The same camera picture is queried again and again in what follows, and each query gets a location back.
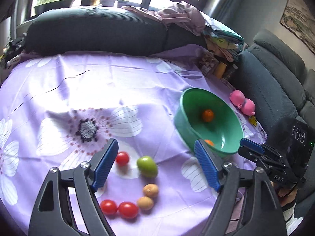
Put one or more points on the dark sofa backrest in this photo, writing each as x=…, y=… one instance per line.
x=103, y=29

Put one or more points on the grey armchair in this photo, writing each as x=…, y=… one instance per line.
x=275, y=78

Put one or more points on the green plastic bowl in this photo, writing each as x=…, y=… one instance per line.
x=225, y=131

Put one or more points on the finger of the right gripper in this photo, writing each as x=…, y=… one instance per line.
x=253, y=155
x=251, y=145

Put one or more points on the pink pig toy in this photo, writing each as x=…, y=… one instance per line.
x=246, y=105

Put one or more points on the yellow jar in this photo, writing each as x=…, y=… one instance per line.
x=220, y=70

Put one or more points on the red cherry tomato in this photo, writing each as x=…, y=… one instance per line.
x=108, y=207
x=122, y=158
x=128, y=210

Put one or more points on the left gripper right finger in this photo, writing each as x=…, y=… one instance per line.
x=261, y=212

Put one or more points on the purple floral tablecloth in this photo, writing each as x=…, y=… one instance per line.
x=58, y=111

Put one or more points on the large orange mandarin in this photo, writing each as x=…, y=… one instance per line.
x=208, y=115

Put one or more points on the green plum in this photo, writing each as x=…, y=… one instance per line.
x=147, y=167

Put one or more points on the person's right hand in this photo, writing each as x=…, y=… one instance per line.
x=287, y=197

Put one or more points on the right striped sleeve forearm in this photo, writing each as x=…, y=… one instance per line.
x=291, y=221

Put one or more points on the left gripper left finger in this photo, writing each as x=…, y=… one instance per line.
x=52, y=213

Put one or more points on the framed wall picture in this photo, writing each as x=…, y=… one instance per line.
x=298, y=19

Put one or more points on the tan longan fruit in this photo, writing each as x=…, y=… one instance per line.
x=151, y=190
x=145, y=203

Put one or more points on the crumpled pink cloth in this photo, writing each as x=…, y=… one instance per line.
x=180, y=13

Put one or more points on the stack of colourful books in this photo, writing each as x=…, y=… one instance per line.
x=222, y=41

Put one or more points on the small orange mandarin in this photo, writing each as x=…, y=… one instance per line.
x=209, y=142

